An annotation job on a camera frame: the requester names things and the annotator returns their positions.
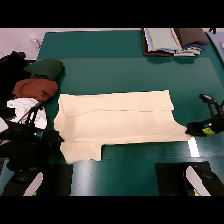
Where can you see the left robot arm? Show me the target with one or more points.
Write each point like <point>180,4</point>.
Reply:
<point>23,146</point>

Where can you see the white garment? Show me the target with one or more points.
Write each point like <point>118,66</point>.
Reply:
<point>20,106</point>

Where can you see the dark grey garment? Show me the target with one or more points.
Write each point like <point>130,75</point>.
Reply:
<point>191,36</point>

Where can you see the rust brown garment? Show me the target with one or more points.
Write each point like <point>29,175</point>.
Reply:
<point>35,88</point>

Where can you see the light blue-white garment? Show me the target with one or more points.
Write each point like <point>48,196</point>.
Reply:
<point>190,50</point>

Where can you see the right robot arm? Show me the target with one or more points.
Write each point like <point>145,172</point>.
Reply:
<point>217,124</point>

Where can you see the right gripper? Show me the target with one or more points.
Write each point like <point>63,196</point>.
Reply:
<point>197,128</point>

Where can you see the cream shirt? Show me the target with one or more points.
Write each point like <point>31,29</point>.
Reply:
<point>120,123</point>

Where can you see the dark green garment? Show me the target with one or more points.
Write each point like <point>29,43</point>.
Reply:
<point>46,68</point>

